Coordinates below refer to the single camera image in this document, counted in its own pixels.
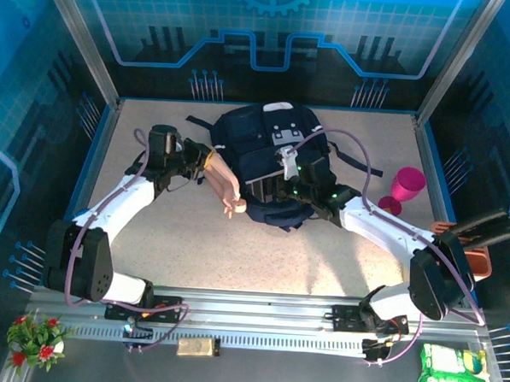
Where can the clear pink pencil case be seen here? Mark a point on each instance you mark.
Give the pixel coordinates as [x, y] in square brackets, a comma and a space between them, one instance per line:
[223, 183]

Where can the navy blue student backpack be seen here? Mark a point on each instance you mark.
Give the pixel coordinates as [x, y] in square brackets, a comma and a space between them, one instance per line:
[249, 131]

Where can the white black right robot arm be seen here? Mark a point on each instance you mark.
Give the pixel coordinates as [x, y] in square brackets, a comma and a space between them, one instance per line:
[386, 225]

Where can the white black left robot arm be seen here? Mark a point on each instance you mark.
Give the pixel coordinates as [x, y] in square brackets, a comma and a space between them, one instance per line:
[126, 201]

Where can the pink plastic goblet cup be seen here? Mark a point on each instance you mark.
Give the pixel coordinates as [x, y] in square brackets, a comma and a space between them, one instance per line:
[407, 184]

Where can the orange slotted desk organizer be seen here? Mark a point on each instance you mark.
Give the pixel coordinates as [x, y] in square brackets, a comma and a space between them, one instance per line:
[480, 262]

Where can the artificial plant with red flowers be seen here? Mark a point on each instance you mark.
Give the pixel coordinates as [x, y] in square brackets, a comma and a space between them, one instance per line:
[37, 342]

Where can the aluminium left side rail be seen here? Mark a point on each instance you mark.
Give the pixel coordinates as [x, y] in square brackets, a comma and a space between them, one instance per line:
[107, 127]

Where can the aluminium rail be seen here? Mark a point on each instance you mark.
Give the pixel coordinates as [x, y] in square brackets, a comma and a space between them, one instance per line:
[424, 144]
[107, 127]

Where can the aluminium right side rail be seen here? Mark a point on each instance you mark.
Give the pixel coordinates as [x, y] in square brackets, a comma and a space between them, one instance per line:
[424, 144]

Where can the aluminium front rail frame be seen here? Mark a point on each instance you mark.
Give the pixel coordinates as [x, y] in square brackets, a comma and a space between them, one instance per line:
[257, 313]

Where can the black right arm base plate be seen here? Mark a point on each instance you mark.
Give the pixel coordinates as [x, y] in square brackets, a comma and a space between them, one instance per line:
[346, 317]

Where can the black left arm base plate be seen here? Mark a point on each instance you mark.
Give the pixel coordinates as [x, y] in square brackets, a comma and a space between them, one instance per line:
[167, 308]

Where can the aluminium left corner post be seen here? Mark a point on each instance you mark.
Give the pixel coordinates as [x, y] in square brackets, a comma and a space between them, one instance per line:
[81, 40]

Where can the aluminium corner post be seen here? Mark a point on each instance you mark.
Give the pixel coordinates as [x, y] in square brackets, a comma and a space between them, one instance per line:
[456, 60]
[81, 40]

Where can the aluminium right corner post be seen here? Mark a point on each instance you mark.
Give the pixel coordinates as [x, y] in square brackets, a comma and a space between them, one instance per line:
[456, 60]

